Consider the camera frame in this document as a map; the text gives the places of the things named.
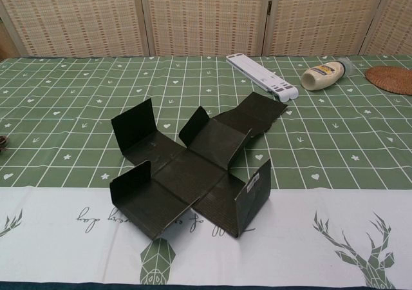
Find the green grid deer tablecloth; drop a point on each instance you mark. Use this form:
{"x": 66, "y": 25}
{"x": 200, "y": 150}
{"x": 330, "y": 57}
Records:
{"x": 64, "y": 109}

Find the cream mayonnaise squeeze bottle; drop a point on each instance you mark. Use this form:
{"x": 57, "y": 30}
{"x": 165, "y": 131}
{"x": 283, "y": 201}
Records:
{"x": 322, "y": 74}

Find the round woven rattan coaster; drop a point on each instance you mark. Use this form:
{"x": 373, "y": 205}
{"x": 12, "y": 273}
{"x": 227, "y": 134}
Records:
{"x": 392, "y": 80}

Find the black cardboard folding box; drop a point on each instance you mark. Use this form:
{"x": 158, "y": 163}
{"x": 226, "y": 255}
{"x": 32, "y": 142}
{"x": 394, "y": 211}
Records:
{"x": 186, "y": 164}

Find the white folding stand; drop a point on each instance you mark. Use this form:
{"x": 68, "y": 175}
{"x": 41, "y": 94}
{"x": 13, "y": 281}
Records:
{"x": 257, "y": 74}

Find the bamboo folding screen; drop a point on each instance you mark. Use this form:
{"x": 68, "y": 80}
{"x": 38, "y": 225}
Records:
{"x": 80, "y": 13}

